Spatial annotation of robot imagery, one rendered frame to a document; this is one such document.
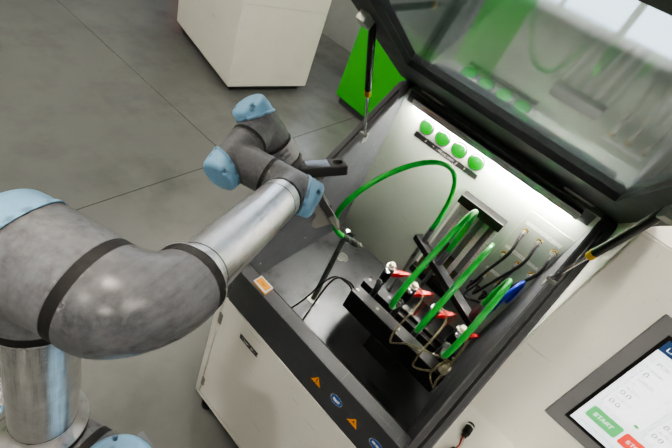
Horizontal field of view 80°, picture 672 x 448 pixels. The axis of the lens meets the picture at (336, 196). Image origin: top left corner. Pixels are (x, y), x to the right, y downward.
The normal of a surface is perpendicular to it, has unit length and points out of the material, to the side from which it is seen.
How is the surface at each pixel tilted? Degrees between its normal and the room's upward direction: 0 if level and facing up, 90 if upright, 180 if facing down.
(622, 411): 76
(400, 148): 90
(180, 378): 0
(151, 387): 0
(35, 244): 18
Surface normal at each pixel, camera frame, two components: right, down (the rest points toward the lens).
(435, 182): -0.63, 0.32
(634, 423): -0.54, 0.14
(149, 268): 0.58, -0.69
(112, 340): 0.39, 0.47
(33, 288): -0.04, -0.11
